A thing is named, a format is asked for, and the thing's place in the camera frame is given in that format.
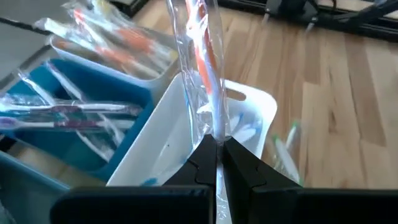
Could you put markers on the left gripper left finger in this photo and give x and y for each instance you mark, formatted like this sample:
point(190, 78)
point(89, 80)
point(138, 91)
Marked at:
point(140, 205)

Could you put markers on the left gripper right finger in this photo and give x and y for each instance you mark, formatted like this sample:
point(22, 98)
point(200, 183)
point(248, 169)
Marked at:
point(295, 208)

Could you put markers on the translucent cream plastic bin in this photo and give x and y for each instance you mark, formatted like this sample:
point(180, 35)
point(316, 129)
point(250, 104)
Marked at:
point(161, 82)

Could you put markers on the blue toothbrush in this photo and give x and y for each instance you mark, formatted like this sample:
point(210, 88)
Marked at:
point(150, 181)
point(245, 130)

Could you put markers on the teal plastic bin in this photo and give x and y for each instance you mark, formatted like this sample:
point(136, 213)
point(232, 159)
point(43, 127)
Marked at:
point(93, 84)

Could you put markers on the white toothbrush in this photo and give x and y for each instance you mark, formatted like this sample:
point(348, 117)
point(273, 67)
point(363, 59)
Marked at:
point(202, 62)

